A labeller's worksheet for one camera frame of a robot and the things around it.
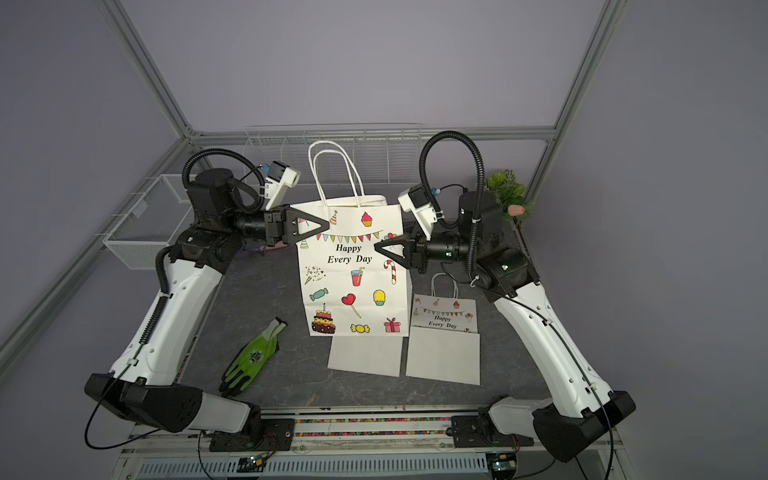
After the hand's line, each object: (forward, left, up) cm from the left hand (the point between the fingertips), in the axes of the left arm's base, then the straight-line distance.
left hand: (327, 230), depth 55 cm
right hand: (-1, -9, -3) cm, 10 cm away
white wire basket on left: (+23, +48, -13) cm, 55 cm away
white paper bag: (-8, -7, -45) cm, 46 cm away
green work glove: (-6, +29, -45) cm, 54 cm away
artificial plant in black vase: (+32, -51, -21) cm, 65 cm away
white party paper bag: (-6, -27, -44) cm, 52 cm away
